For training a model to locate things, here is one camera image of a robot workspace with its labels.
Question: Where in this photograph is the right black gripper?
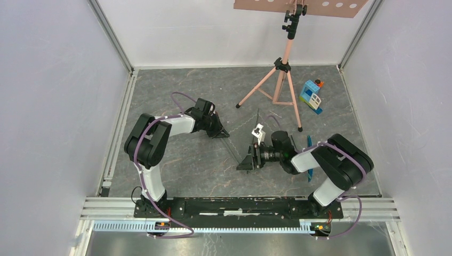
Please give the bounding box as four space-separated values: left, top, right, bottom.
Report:
236 142 283 171

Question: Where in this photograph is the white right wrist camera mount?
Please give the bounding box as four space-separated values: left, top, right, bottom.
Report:
251 123 265 146

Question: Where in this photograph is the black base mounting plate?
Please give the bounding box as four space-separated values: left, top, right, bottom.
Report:
133 197 344 229

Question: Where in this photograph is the grey cloth napkin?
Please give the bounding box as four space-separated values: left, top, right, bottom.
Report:
220 108 261 165

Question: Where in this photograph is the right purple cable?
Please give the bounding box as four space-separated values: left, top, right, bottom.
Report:
264 115 368 241

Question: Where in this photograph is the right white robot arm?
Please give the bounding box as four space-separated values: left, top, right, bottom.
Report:
236 131 374 218

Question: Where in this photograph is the colourful toy block house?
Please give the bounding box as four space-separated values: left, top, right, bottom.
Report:
299 79 324 115

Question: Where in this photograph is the pink music stand tripod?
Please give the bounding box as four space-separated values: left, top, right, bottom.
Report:
233 0 367 132

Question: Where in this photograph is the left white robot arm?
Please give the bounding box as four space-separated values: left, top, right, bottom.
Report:
124 98 230 217

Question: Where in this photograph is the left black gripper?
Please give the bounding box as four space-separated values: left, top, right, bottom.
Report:
202 112 229 139

